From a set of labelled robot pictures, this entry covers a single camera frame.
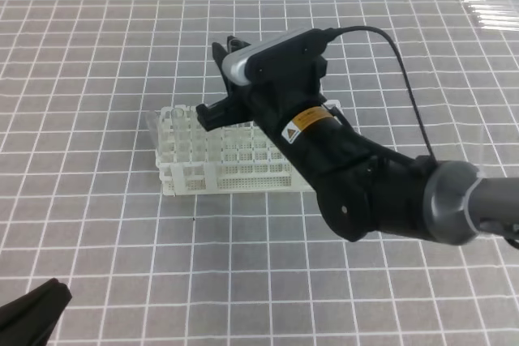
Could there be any leftmost clear test tube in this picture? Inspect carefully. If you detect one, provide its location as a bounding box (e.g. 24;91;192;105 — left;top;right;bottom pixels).
144;110;160;150

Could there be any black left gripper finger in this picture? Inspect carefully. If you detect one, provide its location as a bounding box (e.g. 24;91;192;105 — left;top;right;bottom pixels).
1;278;72;346

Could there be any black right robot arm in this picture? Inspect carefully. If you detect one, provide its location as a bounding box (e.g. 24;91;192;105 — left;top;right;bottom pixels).
196;28;518;246

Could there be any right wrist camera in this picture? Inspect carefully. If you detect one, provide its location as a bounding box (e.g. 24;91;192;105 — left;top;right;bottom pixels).
221;28;333;86

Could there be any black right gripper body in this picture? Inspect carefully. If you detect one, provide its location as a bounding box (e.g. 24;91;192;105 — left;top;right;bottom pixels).
196;56;328;134

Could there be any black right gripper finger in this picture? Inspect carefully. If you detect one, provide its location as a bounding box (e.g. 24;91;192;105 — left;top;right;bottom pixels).
226;36;250;53
212;42;230;96

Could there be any spare clear test tubes pile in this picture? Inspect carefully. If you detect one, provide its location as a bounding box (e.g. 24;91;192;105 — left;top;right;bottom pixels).
460;0;519;32

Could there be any black camera cable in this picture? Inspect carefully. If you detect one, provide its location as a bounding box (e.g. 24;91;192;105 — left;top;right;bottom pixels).
324;25;439;164

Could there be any white plastic test tube rack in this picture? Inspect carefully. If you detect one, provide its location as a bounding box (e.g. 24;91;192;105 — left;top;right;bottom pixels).
154;99;348;197

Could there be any grey grid tablecloth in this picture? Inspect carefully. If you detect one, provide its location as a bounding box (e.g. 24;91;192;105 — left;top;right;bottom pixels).
1;0;518;345

